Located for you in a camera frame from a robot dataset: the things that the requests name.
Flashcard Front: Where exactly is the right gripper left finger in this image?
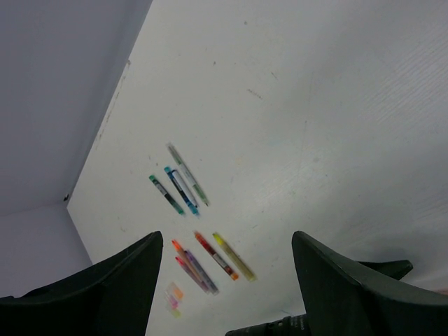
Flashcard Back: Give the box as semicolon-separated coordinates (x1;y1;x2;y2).
1;231;163;335

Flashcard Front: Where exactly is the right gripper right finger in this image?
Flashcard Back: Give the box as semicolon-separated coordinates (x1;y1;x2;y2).
292;231;447;335

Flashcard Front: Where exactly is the clear orange pen cap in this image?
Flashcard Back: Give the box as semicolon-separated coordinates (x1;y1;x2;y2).
176;286;183;301

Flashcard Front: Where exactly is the orange highlighter pen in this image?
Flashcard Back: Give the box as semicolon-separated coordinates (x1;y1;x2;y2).
171;239;202;280

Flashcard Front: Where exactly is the purple highlighter pen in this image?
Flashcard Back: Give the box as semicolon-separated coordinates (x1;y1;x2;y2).
185;250;219;295

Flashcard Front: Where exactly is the red capped pen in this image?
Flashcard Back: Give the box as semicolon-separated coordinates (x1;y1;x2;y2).
194;231;239;281

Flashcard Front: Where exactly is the yellow highlighter pen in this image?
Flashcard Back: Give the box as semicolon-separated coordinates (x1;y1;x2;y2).
213;232;257;281

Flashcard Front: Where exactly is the white blue marker pen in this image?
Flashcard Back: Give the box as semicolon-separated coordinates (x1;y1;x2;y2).
171;169;198;209

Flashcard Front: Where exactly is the thin green fineliner pen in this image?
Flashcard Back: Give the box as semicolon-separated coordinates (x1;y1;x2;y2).
167;143;209;207

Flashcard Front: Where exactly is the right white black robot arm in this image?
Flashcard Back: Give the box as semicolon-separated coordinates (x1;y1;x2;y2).
1;231;447;335

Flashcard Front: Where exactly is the blue gel pen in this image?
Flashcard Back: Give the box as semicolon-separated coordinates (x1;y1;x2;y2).
164;166;200;216

